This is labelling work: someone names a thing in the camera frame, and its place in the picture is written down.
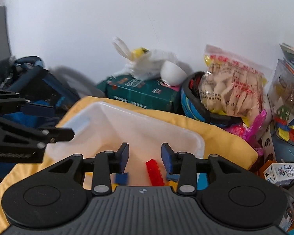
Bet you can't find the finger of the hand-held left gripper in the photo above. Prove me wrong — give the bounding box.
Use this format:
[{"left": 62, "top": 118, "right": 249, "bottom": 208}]
[
  {"left": 0, "top": 88, "right": 56, "bottom": 119},
  {"left": 0, "top": 114, "right": 75, "bottom": 150}
]

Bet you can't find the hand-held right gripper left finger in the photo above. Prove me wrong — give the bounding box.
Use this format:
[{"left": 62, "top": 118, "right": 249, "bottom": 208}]
[{"left": 43, "top": 142, "right": 130, "bottom": 196}]

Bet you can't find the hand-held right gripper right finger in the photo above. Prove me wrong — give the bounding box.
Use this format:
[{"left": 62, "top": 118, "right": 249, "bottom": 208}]
[{"left": 161, "top": 142, "right": 253, "bottom": 197}]

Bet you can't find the red long toy brick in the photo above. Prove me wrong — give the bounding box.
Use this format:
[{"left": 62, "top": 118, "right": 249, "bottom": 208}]
[{"left": 146, "top": 159, "right": 165, "bottom": 186}]

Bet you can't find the white plastic storage bin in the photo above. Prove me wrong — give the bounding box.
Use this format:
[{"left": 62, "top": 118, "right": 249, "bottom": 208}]
[{"left": 45, "top": 101, "right": 206, "bottom": 191}]

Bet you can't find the blue toy brick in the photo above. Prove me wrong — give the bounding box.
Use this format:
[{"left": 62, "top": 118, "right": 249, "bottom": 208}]
[{"left": 113, "top": 173, "right": 129, "bottom": 185}]

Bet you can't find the dark blue playpen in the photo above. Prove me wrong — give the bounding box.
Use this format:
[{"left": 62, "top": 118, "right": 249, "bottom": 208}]
[{"left": 0, "top": 56, "right": 81, "bottom": 128}]

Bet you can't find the blue bin latch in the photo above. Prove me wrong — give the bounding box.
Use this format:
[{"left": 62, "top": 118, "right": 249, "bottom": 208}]
[{"left": 197, "top": 174, "right": 209, "bottom": 190}]

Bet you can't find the yellow blanket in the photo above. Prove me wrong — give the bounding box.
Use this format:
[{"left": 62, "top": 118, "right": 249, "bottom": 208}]
[{"left": 0, "top": 95, "right": 259, "bottom": 233}]

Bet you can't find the blue helmet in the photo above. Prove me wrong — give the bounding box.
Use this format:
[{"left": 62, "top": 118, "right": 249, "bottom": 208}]
[{"left": 181, "top": 71, "right": 243, "bottom": 128}]

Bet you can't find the dark green cardboard box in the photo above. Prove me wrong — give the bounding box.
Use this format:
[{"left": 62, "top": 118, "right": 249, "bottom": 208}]
[{"left": 97, "top": 75, "right": 182, "bottom": 113}]

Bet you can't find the grey cabinet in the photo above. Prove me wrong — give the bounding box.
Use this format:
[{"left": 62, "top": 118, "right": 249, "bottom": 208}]
[{"left": 0, "top": 6, "right": 11, "bottom": 63}]

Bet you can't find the white bowl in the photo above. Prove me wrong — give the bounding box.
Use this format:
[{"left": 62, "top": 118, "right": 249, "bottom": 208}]
[{"left": 160, "top": 61, "right": 188, "bottom": 85}]

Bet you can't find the pink plastic bag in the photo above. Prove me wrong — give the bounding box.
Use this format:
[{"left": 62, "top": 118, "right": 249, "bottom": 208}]
[{"left": 225, "top": 110, "right": 269, "bottom": 150}]

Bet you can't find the clear snack bag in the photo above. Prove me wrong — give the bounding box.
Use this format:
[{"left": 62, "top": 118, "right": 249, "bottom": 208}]
[{"left": 198, "top": 44, "right": 272, "bottom": 124}]

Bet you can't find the white plastic bag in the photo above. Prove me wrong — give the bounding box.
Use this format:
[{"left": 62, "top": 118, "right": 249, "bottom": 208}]
[{"left": 113, "top": 37, "right": 179, "bottom": 81}]

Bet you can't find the small white carton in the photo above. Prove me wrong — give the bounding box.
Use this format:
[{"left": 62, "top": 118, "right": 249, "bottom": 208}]
[{"left": 263, "top": 163, "right": 294, "bottom": 185}]

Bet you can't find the clear plastic toy box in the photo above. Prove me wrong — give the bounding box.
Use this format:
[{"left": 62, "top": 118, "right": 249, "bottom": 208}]
[{"left": 267, "top": 59, "right": 294, "bottom": 152}]

